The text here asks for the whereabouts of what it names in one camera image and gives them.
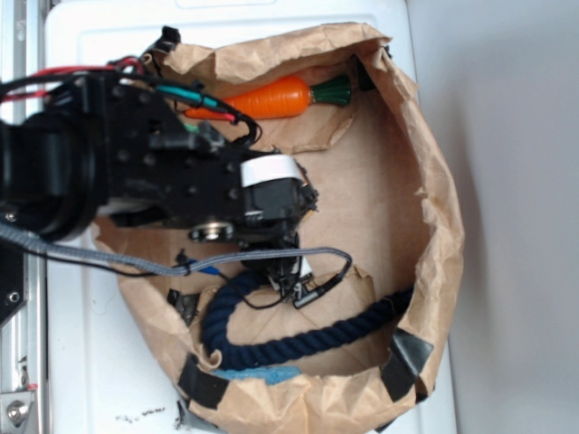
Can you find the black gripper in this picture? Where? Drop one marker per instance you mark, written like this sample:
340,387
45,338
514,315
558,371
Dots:
222,192

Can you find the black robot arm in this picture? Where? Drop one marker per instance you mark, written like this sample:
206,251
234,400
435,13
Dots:
101,146

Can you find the aluminium frame rail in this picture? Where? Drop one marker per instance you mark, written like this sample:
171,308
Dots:
24,358

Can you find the black mounting plate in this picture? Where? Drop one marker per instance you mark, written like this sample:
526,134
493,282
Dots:
12,283

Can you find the green rectangular sponge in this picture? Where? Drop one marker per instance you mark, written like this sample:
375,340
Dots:
192,128

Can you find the metal corner bracket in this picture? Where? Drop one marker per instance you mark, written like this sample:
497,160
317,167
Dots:
16,410

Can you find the orange toy carrot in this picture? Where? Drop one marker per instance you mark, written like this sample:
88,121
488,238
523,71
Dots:
290,96

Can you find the blue sponge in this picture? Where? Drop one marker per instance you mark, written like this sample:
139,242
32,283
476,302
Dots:
271,375

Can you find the brown paper bag tray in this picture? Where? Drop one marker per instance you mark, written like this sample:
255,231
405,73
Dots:
387,198

